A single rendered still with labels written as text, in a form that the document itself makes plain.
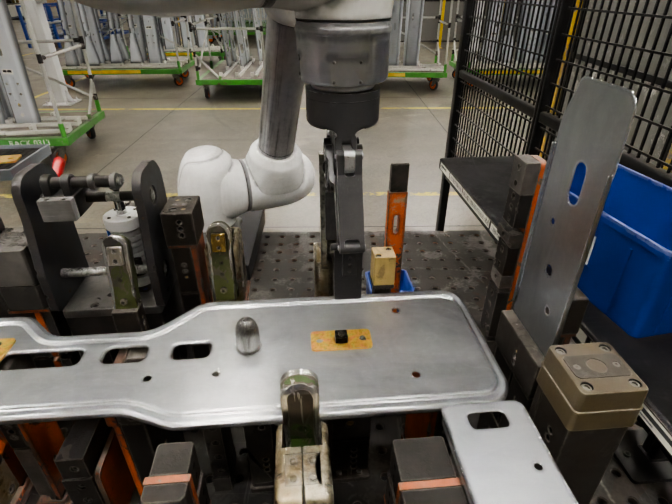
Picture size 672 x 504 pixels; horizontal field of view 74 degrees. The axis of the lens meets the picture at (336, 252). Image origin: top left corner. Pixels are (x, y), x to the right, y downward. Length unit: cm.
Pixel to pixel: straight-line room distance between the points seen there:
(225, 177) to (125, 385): 77
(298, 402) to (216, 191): 91
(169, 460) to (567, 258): 50
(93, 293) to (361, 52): 63
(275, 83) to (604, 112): 76
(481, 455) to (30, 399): 52
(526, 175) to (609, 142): 22
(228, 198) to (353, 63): 91
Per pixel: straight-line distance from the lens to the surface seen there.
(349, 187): 43
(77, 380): 67
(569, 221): 59
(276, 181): 129
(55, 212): 77
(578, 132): 59
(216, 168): 127
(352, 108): 45
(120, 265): 74
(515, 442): 56
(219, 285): 75
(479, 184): 109
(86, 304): 86
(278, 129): 120
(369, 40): 44
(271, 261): 138
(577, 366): 58
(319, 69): 44
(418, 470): 54
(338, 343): 63
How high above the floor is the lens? 143
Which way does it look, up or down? 31 degrees down
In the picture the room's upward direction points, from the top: straight up
